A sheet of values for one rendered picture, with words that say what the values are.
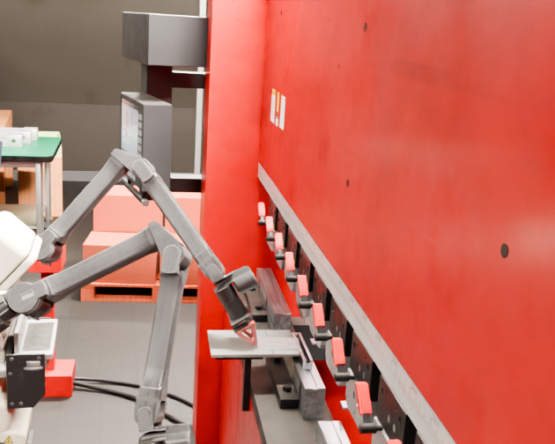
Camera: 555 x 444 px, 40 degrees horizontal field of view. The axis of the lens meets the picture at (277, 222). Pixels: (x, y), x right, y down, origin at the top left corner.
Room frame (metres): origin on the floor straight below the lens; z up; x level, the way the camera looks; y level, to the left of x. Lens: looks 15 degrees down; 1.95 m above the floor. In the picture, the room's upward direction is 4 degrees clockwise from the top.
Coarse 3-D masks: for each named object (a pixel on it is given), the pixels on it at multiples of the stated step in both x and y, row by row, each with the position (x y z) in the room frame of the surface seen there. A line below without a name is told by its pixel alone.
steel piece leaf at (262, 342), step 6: (258, 342) 2.13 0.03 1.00; (264, 342) 2.13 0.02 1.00; (270, 342) 2.14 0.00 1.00; (276, 342) 2.14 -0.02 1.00; (282, 342) 2.14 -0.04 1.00; (264, 348) 2.09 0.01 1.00; (270, 348) 2.09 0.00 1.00; (276, 348) 2.09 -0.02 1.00; (282, 348) 2.10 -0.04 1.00; (288, 348) 2.10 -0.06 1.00
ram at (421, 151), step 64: (320, 0) 2.04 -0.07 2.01; (384, 0) 1.47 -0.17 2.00; (448, 0) 1.15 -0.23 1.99; (512, 0) 0.94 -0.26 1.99; (320, 64) 1.98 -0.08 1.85; (384, 64) 1.43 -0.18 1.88; (448, 64) 1.12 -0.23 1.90; (512, 64) 0.92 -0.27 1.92; (320, 128) 1.92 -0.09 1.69; (384, 128) 1.39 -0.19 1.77; (448, 128) 1.09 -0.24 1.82; (512, 128) 0.90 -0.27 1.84; (320, 192) 1.87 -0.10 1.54; (384, 192) 1.35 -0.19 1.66; (448, 192) 1.06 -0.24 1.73; (512, 192) 0.88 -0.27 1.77; (384, 256) 1.32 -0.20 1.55; (448, 256) 1.03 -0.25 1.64; (512, 256) 0.85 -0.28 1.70; (384, 320) 1.28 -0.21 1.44; (448, 320) 1.01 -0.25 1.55; (512, 320) 0.83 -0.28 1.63; (448, 384) 0.98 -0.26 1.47; (512, 384) 0.81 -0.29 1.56
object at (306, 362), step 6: (300, 336) 2.20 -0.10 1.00; (300, 342) 2.18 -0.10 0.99; (300, 348) 2.11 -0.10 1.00; (306, 348) 2.11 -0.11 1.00; (300, 354) 2.07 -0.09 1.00; (306, 354) 2.09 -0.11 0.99; (300, 360) 2.06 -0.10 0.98; (306, 360) 2.05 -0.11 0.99; (312, 360) 2.03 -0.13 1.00; (306, 366) 2.03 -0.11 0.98; (312, 366) 2.03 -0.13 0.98
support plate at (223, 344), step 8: (208, 336) 2.16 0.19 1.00; (216, 336) 2.16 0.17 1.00; (224, 336) 2.16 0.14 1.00; (232, 336) 2.17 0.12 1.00; (264, 336) 2.18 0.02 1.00; (272, 336) 2.19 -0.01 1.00; (280, 336) 2.19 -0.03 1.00; (288, 336) 2.20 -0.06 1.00; (216, 344) 2.10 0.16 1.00; (224, 344) 2.10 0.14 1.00; (232, 344) 2.10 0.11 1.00; (240, 344) 2.11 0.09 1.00; (248, 344) 2.11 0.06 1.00; (256, 344) 2.11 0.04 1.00; (288, 344) 2.13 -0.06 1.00; (216, 352) 2.04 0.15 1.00; (224, 352) 2.04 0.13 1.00; (232, 352) 2.05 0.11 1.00; (240, 352) 2.05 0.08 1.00; (248, 352) 2.05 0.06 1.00; (256, 352) 2.06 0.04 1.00; (264, 352) 2.06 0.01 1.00; (280, 352) 2.07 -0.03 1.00; (288, 352) 2.07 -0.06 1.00; (296, 352) 2.08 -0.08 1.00
